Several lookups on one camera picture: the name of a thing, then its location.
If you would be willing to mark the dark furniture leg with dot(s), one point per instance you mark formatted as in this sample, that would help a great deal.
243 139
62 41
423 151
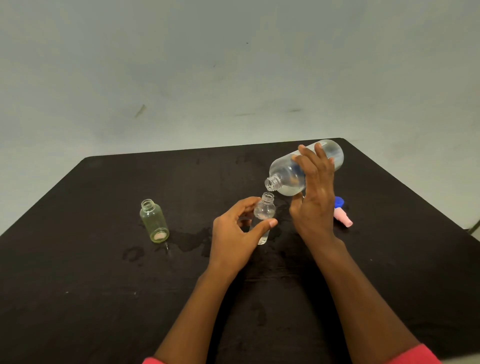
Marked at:
475 227

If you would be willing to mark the pink bottle cap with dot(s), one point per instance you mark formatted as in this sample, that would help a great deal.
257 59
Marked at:
343 217

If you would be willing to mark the person's left thumb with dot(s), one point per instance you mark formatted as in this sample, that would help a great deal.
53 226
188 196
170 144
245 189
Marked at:
262 231

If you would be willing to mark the pink long-sleeved top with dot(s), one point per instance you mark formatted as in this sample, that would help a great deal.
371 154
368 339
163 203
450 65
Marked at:
416 356

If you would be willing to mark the blue bottle cap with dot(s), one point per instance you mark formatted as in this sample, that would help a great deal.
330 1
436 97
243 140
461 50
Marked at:
339 202

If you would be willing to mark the person's right little finger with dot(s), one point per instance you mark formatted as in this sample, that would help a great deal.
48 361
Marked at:
331 168

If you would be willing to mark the small clear bottle with liquid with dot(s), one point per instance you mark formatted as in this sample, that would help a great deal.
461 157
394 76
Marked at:
264 210

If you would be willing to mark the person's left hand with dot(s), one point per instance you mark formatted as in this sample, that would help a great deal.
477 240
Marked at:
228 240

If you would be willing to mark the person's right forearm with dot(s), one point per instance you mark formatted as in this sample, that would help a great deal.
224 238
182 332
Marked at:
360 300

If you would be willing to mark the person's right middle finger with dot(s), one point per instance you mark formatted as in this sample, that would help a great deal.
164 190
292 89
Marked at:
308 159

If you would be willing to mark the small empty clear bottle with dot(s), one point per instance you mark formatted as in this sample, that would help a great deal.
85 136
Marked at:
153 221

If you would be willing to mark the person's right hand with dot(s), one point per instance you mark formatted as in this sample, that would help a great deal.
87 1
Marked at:
318 210

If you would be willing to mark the person's left forearm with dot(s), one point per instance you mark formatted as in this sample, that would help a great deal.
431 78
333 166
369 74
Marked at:
195 318

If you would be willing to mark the person's right thumb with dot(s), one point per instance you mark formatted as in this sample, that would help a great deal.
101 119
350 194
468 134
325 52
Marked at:
296 208

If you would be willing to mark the large clear plastic bottle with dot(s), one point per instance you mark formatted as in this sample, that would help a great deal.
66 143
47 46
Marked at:
287 176

